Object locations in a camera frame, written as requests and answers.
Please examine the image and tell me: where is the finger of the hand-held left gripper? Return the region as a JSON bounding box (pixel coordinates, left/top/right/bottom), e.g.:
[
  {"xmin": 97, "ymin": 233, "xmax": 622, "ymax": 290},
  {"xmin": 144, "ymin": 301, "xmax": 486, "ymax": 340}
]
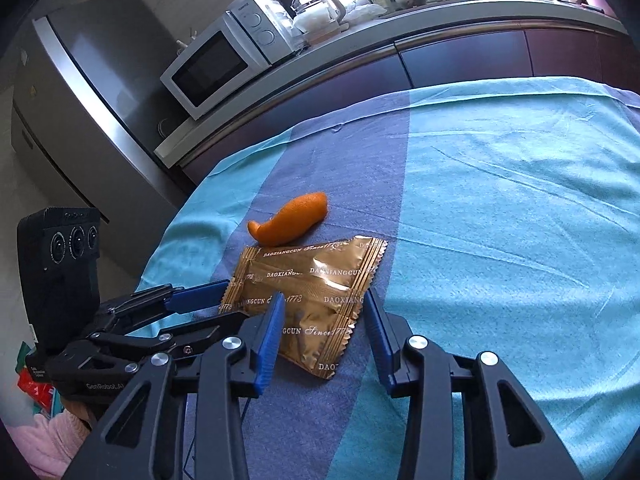
[
  {"xmin": 91, "ymin": 310, "xmax": 251, "ymax": 362},
  {"xmin": 97, "ymin": 281, "xmax": 232, "ymax": 333}
]

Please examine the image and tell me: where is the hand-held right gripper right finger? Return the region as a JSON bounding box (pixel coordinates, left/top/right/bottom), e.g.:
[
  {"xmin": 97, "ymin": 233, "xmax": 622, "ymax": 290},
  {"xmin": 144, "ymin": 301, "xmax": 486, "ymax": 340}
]
[{"xmin": 362, "ymin": 290, "xmax": 586, "ymax": 480}]

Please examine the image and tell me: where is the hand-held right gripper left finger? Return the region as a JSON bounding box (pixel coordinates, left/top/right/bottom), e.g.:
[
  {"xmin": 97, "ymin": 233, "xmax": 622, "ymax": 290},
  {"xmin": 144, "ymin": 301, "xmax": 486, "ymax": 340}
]
[{"xmin": 62, "ymin": 291, "xmax": 287, "ymax": 480}]

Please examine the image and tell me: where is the gold foil snack wrapper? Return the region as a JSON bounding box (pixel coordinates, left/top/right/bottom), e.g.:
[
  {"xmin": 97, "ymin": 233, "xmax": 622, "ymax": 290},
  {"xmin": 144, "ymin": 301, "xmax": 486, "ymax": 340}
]
[{"xmin": 218, "ymin": 235, "xmax": 389, "ymax": 380}]

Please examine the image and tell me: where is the orange peel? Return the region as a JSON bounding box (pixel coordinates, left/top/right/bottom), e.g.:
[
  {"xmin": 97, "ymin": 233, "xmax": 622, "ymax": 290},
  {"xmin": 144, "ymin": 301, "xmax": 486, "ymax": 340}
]
[{"xmin": 247, "ymin": 191, "xmax": 329, "ymax": 242}]

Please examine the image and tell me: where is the person's left forearm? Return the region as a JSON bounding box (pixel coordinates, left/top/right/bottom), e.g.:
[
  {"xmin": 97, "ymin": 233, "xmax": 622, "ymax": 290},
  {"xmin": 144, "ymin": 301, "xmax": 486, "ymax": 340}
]
[{"xmin": 7, "ymin": 395, "xmax": 101, "ymax": 480}]

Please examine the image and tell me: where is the red plastic bag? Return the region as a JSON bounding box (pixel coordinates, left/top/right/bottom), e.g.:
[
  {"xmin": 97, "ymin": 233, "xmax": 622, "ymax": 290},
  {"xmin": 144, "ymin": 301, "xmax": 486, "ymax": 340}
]
[{"xmin": 17, "ymin": 342, "xmax": 63, "ymax": 418}]

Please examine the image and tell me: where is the silver refrigerator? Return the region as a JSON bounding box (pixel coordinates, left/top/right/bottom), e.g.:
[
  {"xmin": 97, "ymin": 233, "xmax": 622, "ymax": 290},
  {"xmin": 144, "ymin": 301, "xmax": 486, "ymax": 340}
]
[{"xmin": 10, "ymin": 0, "xmax": 188, "ymax": 286}]

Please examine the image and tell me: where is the blue patterned tablecloth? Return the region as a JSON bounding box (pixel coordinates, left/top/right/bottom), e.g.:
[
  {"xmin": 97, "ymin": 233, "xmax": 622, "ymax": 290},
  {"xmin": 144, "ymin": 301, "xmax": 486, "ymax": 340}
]
[{"xmin": 135, "ymin": 77, "xmax": 640, "ymax": 480}]

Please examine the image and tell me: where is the white microwave oven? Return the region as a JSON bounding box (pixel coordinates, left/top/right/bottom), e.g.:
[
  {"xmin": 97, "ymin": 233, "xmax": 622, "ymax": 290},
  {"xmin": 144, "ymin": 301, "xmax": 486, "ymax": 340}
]
[{"xmin": 160, "ymin": 0, "xmax": 301, "ymax": 121}]

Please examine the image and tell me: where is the kitchen counter with cabinets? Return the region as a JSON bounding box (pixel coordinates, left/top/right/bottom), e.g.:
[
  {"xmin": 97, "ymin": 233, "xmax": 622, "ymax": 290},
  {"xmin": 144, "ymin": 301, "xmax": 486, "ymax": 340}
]
[{"xmin": 154, "ymin": 0, "xmax": 640, "ymax": 186}]

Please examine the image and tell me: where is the glass electric kettle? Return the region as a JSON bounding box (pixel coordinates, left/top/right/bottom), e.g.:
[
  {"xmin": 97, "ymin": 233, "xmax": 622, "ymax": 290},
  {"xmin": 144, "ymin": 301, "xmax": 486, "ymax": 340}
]
[{"xmin": 291, "ymin": 0, "xmax": 349, "ymax": 36}]

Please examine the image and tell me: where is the white crumpled bag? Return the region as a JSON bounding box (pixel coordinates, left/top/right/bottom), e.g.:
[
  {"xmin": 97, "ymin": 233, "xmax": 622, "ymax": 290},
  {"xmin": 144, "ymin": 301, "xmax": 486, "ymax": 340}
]
[{"xmin": 345, "ymin": 2, "xmax": 388, "ymax": 24}]

